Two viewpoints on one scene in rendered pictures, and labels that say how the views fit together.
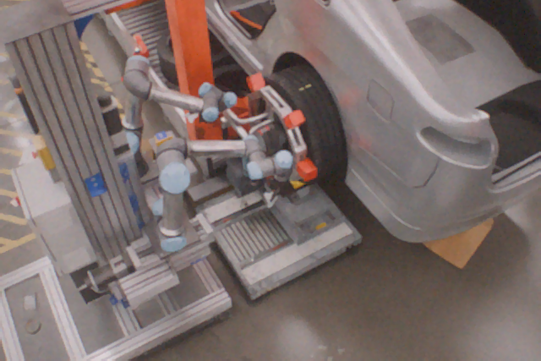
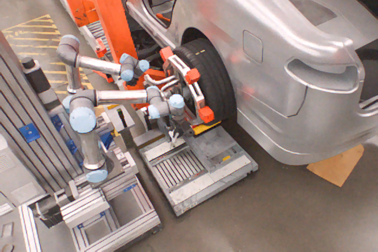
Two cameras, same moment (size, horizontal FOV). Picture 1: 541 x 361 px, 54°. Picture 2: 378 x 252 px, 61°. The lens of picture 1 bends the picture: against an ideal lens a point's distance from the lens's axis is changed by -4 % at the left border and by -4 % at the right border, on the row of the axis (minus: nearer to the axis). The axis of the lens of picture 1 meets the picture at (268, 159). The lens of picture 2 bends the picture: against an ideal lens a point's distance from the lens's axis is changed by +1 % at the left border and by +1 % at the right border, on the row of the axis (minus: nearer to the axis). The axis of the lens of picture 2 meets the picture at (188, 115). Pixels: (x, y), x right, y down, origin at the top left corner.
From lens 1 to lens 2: 0.76 m
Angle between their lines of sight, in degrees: 5
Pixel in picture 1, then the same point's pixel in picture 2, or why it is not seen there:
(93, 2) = not seen: outside the picture
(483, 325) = (366, 234)
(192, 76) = (119, 53)
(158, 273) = (92, 200)
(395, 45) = not seen: outside the picture
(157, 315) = (103, 233)
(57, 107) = not seen: outside the picture
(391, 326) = (286, 235)
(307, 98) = (201, 59)
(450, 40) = (316, 10)
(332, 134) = (223, 85)
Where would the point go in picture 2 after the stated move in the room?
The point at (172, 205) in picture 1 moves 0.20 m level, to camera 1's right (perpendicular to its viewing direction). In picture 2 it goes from (87, 143) to (125, 139)
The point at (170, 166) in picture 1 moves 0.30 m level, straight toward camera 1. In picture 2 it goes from (76, 110) to (78, 157)
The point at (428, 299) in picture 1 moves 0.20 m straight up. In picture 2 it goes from (315, 212) to (319, 199)
